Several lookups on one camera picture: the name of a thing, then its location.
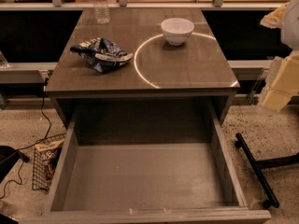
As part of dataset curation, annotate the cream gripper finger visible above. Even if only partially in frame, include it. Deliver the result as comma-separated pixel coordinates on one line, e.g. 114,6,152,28
260,3,288,29
261,53,299,111

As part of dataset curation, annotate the blue chip bag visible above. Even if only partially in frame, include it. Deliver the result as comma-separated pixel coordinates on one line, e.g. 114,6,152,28
70,37,133,74

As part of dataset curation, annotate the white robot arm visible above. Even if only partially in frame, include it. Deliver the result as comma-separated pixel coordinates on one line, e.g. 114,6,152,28
259,0,299,112

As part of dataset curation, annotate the tan snack bag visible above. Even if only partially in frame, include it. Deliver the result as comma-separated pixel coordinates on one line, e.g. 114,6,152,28
35,140,64,181

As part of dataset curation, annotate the black chair base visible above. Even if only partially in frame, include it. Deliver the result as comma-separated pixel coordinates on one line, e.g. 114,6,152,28
235,133,299,209

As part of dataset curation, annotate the white ceramic bowl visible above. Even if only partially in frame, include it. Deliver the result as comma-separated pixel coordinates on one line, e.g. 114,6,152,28
161,18,194,46

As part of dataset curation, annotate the grey cabinet with top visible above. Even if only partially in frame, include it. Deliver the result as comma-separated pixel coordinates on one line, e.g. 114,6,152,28
46,7,239,123

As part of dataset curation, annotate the open grey drawer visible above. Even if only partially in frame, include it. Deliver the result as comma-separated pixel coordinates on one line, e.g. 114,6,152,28
21,97,271,224

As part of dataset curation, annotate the clear plastic water bottle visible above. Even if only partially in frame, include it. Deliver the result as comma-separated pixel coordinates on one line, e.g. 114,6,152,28
93,0,110,24

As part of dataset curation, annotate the black object at left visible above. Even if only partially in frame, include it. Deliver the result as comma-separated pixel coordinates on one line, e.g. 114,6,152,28
0,146,29,182

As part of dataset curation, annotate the metal bracket right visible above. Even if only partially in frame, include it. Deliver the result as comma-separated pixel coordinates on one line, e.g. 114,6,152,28
247,57,274,105

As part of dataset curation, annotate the black power cable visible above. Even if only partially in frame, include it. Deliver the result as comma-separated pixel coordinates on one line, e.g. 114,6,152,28
0,77,52,201

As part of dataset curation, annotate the black wire basket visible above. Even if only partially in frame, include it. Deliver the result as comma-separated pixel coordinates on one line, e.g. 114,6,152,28
32,133,65,193

